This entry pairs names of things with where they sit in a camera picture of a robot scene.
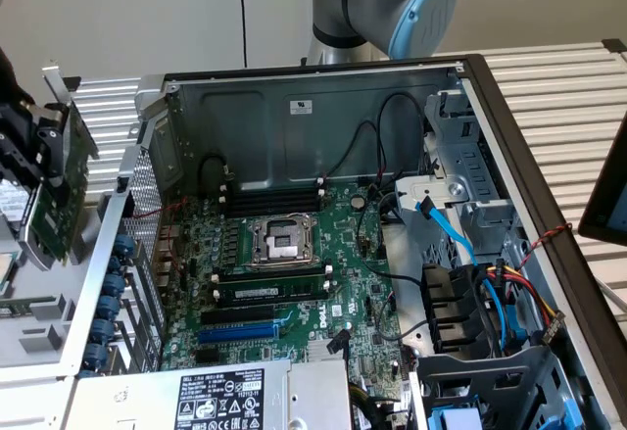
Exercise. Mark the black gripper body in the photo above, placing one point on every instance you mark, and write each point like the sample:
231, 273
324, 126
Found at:
14, 121

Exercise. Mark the green graphics card silver bracket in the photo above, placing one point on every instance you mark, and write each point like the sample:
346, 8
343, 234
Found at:
73, 165

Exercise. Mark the black table corner cap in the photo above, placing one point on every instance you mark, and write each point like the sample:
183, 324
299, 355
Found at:
76, 82
614, 44

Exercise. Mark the blue card retention clip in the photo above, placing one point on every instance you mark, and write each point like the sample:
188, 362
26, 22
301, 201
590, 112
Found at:
104, 330
115, 285
97, 355
115, 264
109, 308
125, 245

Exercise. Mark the silver CPU chip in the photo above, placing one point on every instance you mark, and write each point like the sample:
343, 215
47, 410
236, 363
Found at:
9, 275

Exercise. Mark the grey parts rack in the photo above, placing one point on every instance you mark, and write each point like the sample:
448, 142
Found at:
44, 332

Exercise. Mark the open grey PC case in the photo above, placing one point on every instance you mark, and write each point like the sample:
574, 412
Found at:
245, 131

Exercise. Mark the black RAM slot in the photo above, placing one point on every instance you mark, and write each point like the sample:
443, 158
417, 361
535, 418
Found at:
269, 274
274, 198
274, 191
274, 210
274, 204

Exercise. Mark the silver CPU socket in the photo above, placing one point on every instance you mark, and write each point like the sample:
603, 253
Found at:
281, 241

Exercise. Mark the long black expansion slot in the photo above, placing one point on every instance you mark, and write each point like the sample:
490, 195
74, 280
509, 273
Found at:
237, 316

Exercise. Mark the white label sticker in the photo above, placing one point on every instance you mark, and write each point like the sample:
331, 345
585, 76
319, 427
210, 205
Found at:
301, 107

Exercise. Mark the short black expansion slot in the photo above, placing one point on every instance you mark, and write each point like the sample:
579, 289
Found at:
208, 356

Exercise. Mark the blue expansion slot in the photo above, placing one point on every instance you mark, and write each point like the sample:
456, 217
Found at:
235, 336

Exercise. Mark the grey power supply unit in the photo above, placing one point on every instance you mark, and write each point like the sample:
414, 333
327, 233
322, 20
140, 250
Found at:
147, 400

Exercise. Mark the green motherboard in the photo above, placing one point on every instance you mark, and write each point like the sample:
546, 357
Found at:
343, 263

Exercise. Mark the silver coin battery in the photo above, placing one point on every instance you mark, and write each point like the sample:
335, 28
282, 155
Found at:
359, 202

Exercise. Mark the silver chipset heatsink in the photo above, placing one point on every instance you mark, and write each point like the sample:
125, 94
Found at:
323, 349

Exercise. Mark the black front panel connector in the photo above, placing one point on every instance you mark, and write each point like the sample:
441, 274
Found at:
338, 342

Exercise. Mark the grey metal disk bay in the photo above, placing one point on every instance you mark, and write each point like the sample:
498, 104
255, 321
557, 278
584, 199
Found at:
470, 165

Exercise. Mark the black plastic fan shroud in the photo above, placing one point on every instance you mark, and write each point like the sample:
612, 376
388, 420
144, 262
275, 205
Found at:
450, 302

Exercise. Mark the blue grey disk bay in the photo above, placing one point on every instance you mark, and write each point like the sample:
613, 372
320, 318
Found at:
490, 381

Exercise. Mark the black monitor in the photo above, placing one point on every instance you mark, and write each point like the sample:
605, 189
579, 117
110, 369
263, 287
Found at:
605, 195

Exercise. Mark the black intrusion switch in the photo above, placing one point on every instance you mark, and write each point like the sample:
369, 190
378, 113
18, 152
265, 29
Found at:
123, 184

